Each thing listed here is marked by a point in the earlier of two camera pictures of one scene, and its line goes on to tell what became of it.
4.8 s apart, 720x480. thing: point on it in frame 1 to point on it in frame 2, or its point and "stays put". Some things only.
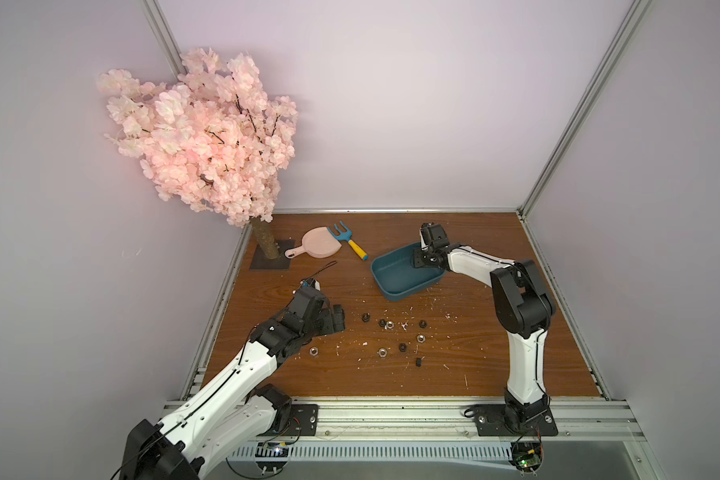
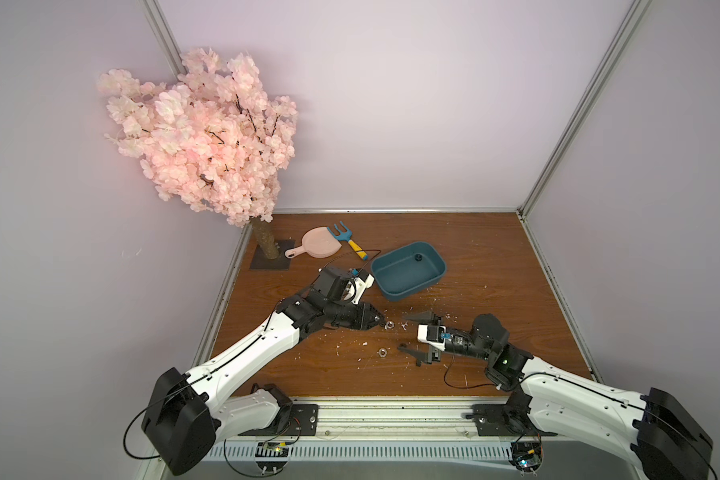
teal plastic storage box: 396,276 stays put
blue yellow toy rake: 345,236 stays put
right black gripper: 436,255 to 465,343
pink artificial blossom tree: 214,138 stays put
